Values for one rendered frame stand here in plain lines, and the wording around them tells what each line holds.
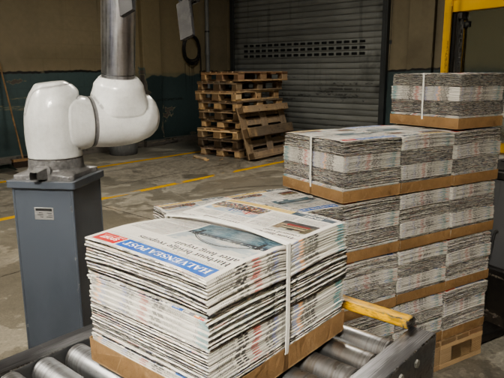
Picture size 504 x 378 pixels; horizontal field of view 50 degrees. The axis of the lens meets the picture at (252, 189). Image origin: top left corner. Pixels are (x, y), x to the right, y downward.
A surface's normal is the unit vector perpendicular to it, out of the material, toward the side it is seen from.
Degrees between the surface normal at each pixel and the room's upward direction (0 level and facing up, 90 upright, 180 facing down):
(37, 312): 90
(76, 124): 89
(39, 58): 90
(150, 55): 90
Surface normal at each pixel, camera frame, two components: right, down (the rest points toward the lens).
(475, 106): 0.52, 0.18
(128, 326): -0.64, 0.17
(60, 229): -0.15, 0.21
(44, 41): 0.76, 0.14
